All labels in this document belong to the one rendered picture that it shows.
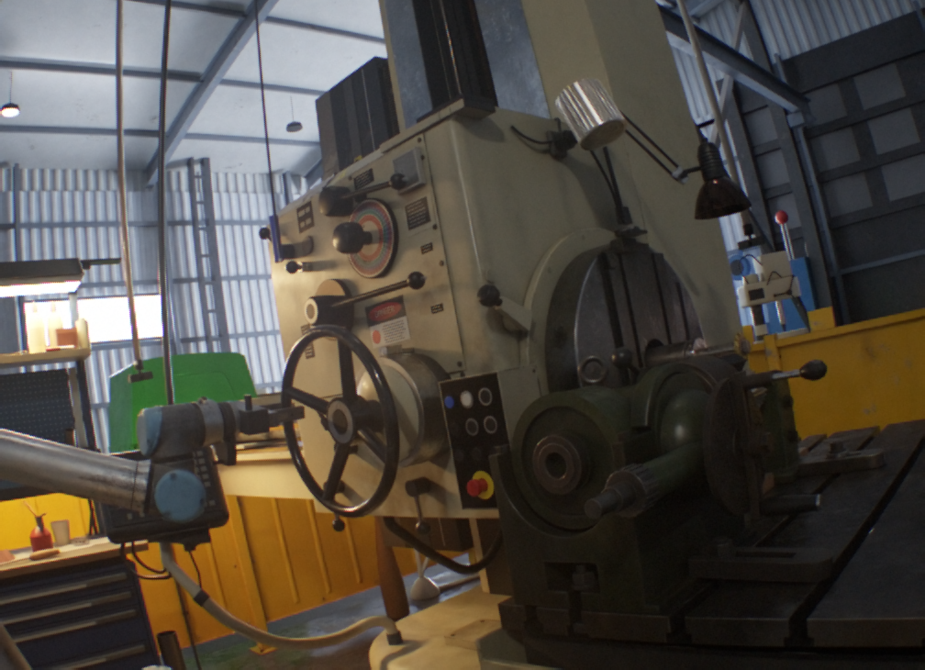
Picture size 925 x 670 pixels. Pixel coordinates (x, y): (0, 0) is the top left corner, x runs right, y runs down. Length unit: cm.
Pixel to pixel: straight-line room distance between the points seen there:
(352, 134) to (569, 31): 106
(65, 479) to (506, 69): 171
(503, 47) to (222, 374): 384
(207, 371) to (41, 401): 260
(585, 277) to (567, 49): 89
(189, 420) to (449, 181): 69
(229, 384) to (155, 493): 433
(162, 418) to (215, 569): 274
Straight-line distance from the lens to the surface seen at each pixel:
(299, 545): 432
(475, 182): 144
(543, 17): 223
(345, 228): 155
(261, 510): 419
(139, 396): 528
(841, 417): 359
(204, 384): 545
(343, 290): 168
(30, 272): 297
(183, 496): 124
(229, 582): 413
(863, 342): 352
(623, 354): 98
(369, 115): 277
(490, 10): 238
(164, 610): 400
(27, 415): 311
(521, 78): 223
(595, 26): 213
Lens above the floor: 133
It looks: 5 degrees up
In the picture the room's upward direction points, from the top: 10 degrees counter-clockwise
